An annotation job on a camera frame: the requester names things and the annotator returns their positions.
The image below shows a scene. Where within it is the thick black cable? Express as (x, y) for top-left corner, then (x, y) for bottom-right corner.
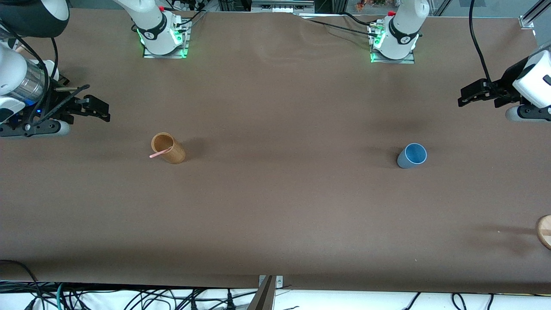
(0, 260), (46, 310)

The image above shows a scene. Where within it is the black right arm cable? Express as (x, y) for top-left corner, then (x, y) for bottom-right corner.
(0, 19), (91, 130)

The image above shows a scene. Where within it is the aluminium frame profile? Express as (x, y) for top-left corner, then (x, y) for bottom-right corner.
(519, 0), (551, 30)

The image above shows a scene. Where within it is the round wooden disc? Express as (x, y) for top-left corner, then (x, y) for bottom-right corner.
(536, 214), (551, 251)

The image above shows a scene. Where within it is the brown bamboo cup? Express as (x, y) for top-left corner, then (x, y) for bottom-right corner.
(151, 132), (186, 164)

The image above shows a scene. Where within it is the dark metal bar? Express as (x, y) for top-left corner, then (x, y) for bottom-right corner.
(246, 276), (276, 310)

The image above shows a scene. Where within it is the brown table cover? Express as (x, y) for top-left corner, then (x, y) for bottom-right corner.
(0, 9), (551, 294)

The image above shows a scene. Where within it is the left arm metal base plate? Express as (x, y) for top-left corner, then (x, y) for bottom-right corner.
(369, 22), (416, 65)

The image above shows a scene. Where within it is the grey metal device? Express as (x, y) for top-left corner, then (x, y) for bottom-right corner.
(251, 0), (316, 13)

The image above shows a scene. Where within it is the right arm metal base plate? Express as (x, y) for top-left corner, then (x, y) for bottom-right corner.
(142, 19), (191, 59)

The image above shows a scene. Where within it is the thin black cable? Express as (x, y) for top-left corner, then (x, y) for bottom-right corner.
(300, 12), (382, 38)

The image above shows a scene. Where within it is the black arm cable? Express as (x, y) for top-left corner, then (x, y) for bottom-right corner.
(0, 19), (91, 130)
(468, 0), (494, 83)

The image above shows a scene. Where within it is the blue plastic cup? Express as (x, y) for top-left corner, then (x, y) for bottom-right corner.
(396, 143), (428, 169)

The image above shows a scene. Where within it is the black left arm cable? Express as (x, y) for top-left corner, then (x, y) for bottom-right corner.
(468, 0), (494, 83)

